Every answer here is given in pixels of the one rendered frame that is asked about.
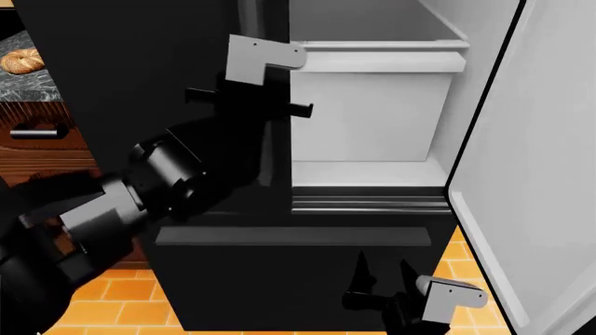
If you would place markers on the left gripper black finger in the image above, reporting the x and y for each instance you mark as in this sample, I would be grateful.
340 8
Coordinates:
302 110
200 95

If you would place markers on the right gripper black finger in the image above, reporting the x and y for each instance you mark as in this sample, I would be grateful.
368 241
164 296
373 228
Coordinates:
410 281
365 274

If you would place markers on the fridge door with white lining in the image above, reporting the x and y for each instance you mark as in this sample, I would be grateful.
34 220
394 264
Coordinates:
535 157

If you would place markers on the white fridge crisper drawer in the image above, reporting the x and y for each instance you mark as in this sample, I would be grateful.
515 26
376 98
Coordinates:
368 111

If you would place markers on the white fridge shelf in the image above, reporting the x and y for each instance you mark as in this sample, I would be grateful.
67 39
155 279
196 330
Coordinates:
386 44

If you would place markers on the black freezer drawer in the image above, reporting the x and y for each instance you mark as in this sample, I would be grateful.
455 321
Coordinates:
261 279

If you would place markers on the brown wooden cabinet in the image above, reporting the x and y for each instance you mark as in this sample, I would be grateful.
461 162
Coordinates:
42 153

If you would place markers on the grey marble countertop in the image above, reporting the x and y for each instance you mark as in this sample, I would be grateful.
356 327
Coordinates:
23 87

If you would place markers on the sesame bagel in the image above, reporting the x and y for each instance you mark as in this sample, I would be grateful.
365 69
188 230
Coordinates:
22 61

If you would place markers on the grey right wrist camera bracket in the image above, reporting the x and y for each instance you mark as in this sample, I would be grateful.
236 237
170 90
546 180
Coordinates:
442 300

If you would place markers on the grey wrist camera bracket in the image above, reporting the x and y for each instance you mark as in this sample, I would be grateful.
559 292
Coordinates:
442 300
251 57

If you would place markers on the grey left wrist camera bracket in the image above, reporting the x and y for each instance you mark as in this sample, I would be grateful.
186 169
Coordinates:
251 57

